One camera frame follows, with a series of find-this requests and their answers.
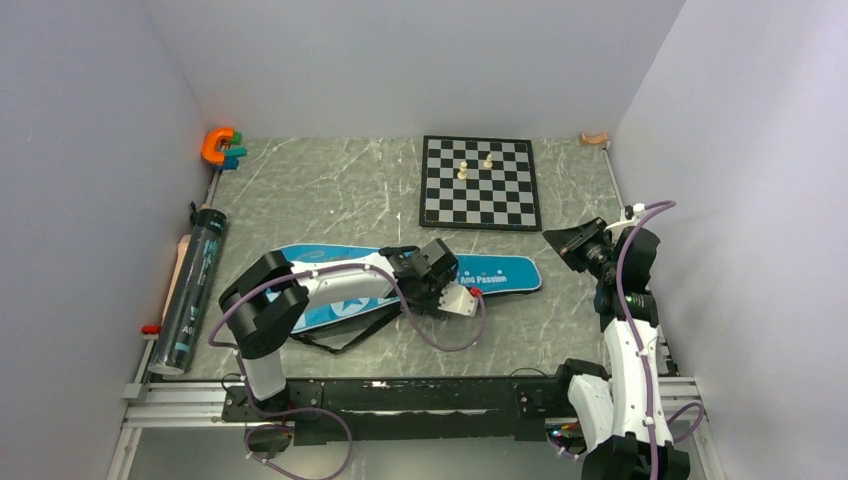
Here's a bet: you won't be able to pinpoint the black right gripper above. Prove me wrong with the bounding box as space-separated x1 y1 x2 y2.
543 217 618 281

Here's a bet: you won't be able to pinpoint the blue racket bag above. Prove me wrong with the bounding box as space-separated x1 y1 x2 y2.
280 243 542 355

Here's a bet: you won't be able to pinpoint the black shuttlecock tube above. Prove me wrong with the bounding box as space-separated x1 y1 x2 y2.
148 208 227 376

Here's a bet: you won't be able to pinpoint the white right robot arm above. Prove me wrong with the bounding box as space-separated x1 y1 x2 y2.
543 218 691 479

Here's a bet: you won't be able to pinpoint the tan wooden arch block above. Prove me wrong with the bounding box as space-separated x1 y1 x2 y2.
578 132 610 148

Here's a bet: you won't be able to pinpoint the black white chessboard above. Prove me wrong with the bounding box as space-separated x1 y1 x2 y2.
418 135 542 232

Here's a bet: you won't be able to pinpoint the cream chess pawn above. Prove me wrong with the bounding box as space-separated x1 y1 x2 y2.
457 161 468 180

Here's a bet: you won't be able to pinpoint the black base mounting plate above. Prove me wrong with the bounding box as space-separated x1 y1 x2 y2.
262 375 577 446

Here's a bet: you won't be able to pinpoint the green teal toy blocks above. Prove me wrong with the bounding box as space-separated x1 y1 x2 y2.
221 131 247 170

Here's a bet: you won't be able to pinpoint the orange magnet toy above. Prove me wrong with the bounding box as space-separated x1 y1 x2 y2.
201 127 236 166

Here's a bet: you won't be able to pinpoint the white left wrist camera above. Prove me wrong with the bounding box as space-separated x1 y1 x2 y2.
437 282 479 317

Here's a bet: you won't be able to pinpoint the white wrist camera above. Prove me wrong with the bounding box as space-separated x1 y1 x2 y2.
437 282 479 317
604 203 647 237

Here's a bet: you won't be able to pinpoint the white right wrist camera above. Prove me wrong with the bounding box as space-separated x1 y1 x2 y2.
604 203 647 237

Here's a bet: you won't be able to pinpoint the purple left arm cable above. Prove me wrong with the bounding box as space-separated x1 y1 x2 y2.
208 263 488 480

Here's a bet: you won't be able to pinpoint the beige wooden handle tool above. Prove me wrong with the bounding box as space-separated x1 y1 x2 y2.
161 234 191 325

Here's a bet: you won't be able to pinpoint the aluminium frame rail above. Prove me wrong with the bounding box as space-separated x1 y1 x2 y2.
107 335 225 479

